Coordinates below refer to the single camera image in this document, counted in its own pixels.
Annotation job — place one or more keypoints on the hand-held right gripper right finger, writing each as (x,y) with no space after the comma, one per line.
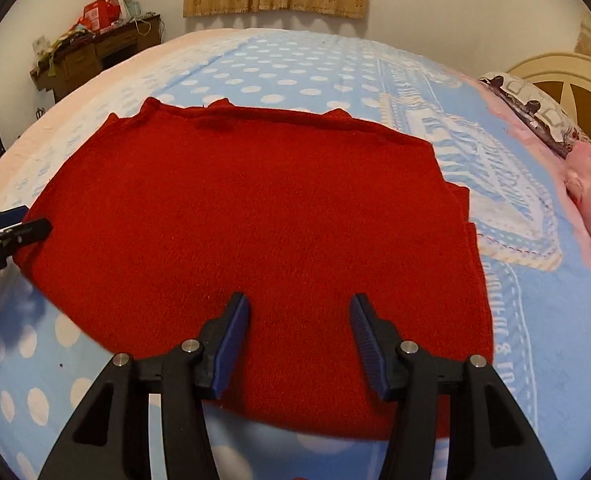
(365,325)

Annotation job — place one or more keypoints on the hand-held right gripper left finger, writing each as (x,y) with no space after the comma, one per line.
(238,320)

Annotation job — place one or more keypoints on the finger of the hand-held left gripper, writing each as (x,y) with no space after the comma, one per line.
(33,232)
(5,216)

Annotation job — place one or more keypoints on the red knitted sweater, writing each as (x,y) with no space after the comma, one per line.
(255,210)

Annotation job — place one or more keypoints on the white printed box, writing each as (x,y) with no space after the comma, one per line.
(39,46)

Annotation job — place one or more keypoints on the dark wooden desk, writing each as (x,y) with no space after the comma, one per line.
(85,57)

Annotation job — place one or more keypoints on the red gift box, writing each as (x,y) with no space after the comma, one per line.
(100,14)

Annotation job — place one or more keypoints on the pale teal bag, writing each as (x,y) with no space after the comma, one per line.
(130,7)

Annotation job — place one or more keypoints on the bed with blue dotted sheet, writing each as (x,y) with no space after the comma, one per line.
(285,65)

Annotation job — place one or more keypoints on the patterned white pillow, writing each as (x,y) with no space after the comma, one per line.
(525,100)

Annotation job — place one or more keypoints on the cream wooden headboard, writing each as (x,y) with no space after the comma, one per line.
(550,67)

